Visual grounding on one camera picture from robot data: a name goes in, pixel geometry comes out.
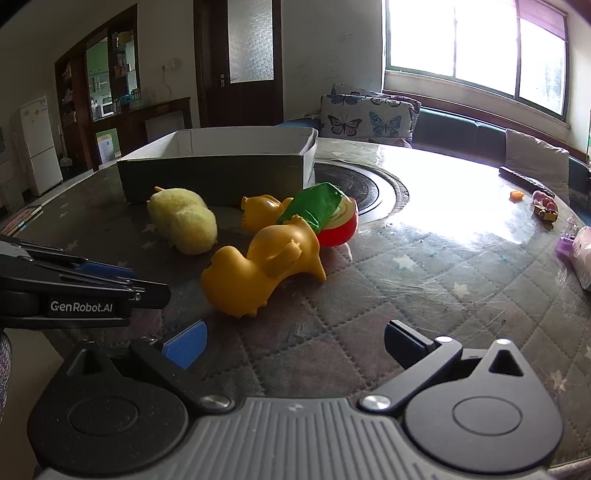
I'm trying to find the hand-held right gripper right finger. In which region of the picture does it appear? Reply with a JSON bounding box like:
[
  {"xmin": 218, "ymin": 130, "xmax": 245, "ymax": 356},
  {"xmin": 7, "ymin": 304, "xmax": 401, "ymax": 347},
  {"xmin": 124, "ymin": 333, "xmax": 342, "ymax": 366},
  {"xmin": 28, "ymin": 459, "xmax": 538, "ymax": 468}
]
[{"xmin": 358, "ymin": 319, "xmax": 543, "ymax": 413}]

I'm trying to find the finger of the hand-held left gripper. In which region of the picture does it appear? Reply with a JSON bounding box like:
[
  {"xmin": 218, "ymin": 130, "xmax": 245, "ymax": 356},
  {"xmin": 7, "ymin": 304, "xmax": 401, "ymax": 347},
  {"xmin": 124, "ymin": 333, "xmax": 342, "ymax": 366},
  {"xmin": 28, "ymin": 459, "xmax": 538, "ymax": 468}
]
[
  {"xmin": 60, "ymin": 274, "xmax": 172, "ymax": 310},
  {"xmin": 0, "ymin": 234, "xmax": 138, "ymax": 280}
]

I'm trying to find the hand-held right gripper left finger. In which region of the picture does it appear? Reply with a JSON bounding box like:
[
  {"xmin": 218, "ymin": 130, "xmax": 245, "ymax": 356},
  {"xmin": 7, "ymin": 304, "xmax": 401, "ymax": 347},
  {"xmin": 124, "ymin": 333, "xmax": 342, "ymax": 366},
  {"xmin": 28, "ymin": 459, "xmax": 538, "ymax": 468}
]
[{"xmin": 55, "ymin": 320, "xmax": 234, "ymax": 412}]

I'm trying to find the yellow plush chick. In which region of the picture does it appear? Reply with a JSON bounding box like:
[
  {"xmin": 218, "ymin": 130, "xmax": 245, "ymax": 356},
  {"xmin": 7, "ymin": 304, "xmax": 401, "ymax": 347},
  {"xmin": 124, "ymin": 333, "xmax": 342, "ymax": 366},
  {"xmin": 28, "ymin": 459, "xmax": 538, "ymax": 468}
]
[{"xmin": 147, "ymin": 186, "xmax": 219, "ymax": 256}]

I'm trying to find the yellow rubber duck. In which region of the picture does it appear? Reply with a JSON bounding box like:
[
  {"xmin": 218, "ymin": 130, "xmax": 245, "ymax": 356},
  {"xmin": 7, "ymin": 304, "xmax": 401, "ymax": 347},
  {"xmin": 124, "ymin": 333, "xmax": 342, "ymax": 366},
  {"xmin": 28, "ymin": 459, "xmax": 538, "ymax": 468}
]
[
  {"xmin": 240, "ymin": 194, "xmax": 295, "ymax": 232},
  {"xmin": 201, "ymin": 216, "xmax": 327, "ymax": 319}
]

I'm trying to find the grey cardboard box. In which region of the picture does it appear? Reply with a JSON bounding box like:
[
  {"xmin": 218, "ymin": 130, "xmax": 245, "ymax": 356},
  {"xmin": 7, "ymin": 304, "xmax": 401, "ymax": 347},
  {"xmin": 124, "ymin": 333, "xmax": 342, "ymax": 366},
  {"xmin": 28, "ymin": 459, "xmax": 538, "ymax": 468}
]
[{"xmin": 116, "ymin": 128, "xmax": 319, "ymax": 206}]

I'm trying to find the quilted star table cover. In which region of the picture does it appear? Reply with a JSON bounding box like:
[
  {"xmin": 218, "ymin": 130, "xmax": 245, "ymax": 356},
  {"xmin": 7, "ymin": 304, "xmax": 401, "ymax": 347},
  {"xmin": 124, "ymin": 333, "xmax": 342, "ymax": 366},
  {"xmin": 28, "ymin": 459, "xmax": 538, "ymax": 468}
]
[{"xmin": 0, "ymin": 136, "xmax": 591, "ymax": 468}]

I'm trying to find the colourful book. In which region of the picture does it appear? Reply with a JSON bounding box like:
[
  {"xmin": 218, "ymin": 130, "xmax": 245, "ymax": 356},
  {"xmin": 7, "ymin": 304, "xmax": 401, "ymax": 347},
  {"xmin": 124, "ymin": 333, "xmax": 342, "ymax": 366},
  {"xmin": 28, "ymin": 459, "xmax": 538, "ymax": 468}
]
[{"xmin": 0, "ymin": 204, "xmax": 45, "ymax": 237}]

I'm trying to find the white refrigerator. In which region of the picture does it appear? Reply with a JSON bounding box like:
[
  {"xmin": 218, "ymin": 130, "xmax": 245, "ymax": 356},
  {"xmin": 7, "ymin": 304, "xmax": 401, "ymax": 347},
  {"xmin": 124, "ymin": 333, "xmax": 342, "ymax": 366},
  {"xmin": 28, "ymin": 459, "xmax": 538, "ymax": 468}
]
[{"xmin": 19, "ymin": 95, "xmax": 64, "ymax": 197}]

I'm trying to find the black round turntable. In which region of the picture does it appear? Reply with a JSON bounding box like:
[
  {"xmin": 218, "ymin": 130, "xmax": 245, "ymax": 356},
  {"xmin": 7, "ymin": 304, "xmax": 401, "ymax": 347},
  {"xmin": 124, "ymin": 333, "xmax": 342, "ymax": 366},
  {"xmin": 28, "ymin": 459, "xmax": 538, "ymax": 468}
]
[{"xmin": 313, "ymin": 161, "xmax": 410, "ymax": 227}]

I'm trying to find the wooden sideboard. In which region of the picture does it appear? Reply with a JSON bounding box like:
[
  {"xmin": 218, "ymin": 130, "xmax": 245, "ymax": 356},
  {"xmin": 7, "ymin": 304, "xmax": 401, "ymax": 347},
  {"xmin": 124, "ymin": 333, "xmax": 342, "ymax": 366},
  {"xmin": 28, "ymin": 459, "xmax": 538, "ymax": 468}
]
[{"xmin": 91, "ymin": 96, "xmax": 193, "ymax": 169}]

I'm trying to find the wooden display cabinet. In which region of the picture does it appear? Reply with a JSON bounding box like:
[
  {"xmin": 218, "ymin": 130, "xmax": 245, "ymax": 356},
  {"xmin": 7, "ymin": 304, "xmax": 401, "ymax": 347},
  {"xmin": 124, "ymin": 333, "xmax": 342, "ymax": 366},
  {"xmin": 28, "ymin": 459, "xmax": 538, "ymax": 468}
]
[{"xmin": 54, "ymin": 4, "xmax": 140, "ymax": 172}]

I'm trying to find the white pink plastic bag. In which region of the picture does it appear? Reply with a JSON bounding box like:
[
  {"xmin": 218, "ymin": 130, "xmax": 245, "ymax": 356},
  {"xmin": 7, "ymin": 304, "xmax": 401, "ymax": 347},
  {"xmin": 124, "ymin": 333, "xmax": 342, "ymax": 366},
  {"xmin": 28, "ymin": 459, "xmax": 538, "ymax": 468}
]
[{"xmin": 570, "ymin": 225, "xmax": 591, "ymax": 292}]

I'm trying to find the black remote control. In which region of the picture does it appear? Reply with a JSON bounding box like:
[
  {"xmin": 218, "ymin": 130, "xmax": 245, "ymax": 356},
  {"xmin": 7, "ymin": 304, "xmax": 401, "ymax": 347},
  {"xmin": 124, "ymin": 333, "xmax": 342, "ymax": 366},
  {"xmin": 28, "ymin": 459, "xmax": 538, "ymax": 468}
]
[{"xmin": 499, "ymin": 165, "xmax": 555, "ymax": 195}]

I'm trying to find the dark teal sofa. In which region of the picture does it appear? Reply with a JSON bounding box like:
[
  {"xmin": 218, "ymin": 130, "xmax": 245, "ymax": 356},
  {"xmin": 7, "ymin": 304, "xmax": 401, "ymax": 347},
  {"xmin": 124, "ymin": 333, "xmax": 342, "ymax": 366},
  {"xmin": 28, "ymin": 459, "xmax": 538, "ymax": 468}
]
[{"xmin": 410, "ymin": 106, "xmax": 591, "ymax": 195}]

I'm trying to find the butterfly print cushion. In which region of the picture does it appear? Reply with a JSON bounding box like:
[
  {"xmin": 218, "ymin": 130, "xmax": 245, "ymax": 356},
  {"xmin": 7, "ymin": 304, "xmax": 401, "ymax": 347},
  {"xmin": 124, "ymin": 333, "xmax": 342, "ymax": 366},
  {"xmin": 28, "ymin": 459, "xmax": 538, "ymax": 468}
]
[
  {"xmin": 320, "ymin": 93, "xmax": 415, "ymax": 143},
  {"xmin": 331, "ymin": 83, "xmax": 422, "ymax": 116}
]

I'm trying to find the light grey cushion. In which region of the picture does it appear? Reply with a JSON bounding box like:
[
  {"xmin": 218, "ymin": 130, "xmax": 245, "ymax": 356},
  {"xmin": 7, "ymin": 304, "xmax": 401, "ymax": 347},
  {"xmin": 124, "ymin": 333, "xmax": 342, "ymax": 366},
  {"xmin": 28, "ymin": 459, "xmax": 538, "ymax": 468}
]
[{"xmin": 505, "ymin": 128, "xmax": 572, "ymax": 206}]

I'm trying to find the blue seat cushion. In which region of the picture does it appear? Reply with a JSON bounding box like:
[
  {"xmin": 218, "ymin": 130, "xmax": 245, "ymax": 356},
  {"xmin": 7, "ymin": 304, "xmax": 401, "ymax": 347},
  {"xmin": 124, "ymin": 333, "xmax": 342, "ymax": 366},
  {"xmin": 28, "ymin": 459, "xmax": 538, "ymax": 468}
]
[{"xmin": 274, "ymin": 117, "xmax": 322, "ymax": 136}]

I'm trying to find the dark wooden glass door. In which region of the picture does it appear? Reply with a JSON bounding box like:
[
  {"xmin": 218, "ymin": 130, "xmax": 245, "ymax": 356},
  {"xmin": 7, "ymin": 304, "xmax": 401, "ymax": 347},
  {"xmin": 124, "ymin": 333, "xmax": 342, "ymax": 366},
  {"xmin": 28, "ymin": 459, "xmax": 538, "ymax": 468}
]
[{"xmin": 193, "ymin": 0, "xmax": 284, "ymax": 128}]

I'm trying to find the large window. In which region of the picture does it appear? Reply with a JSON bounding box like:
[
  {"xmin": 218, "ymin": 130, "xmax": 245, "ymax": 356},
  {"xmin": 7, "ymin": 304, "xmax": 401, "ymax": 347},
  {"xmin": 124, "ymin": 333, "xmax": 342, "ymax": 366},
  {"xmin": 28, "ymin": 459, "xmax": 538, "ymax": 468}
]
[{"xmin": 382, "ymin": 0, "xmax": 571, "ymax": 124}]

